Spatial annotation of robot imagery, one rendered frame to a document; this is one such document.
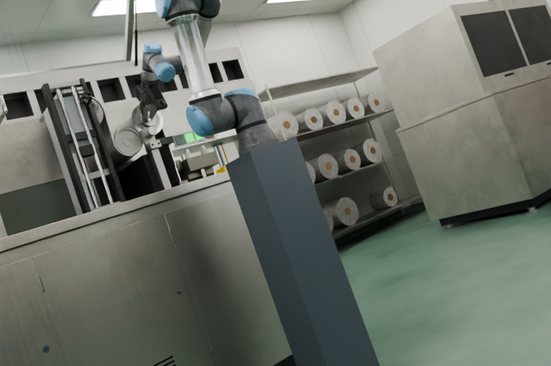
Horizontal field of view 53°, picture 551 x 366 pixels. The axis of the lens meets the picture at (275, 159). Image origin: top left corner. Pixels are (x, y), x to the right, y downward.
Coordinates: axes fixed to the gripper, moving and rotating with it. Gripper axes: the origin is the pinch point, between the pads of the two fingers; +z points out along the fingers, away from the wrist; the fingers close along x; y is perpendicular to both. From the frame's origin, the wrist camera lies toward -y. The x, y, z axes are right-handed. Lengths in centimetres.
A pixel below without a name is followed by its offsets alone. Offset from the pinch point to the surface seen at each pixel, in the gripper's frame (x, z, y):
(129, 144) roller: 10.1, 8.1, -3.3
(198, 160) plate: -17.5, 15.1, -17.4
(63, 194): 33, 39, 11
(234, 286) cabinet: -1, 33, -75
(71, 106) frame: 32.6, -11.1, 4.4
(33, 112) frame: 35, 14, 42
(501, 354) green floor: -40, 1, -160
